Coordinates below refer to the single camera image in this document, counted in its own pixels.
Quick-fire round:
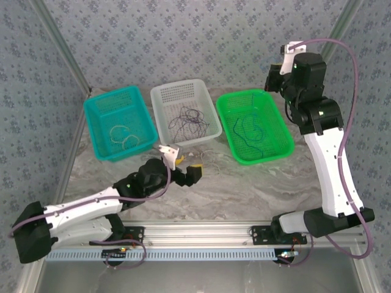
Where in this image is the green plastic basket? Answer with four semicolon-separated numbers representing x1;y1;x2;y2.
216;90;296;165

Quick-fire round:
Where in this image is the white plastic basket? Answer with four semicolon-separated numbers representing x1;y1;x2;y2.
149;78;223;148

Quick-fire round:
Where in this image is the slotted grey cable duct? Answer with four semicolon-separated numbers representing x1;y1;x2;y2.
45;246;280;262

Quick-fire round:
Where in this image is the small LED circuit board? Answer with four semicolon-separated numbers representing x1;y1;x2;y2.
276;249;299;264
101;247;129;266

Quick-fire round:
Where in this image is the teal plastic basket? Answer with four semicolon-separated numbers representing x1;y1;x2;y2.
83;85;159;162

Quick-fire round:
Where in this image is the aluminium mounting rail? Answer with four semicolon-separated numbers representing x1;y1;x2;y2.
35;220;367;248

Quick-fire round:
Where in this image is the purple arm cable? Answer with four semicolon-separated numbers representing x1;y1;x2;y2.
287;38;373;267
9;163;147;270

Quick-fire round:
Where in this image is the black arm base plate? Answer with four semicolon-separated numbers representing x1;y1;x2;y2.
120;225;145;245
250;225;309;245

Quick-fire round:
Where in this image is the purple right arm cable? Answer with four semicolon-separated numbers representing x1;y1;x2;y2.
287;38;373;267

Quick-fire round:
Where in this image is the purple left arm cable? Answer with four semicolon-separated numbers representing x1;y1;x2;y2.
9;163;147;270

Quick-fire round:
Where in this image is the aluminium frame post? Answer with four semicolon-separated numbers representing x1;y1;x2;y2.
30;0;93;94
301;0;365;94

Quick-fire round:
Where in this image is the dark purple thin wire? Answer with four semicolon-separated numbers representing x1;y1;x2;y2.
169;105;211;143

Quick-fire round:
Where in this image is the grey metal panel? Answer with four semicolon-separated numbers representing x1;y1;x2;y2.
33;259;364;293

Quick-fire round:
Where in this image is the dark blue-grey thin wire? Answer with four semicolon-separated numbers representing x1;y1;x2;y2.
233;113;264;160

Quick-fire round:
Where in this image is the white thin wire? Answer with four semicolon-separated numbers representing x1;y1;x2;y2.
199;148;223;177
109;124;142;151

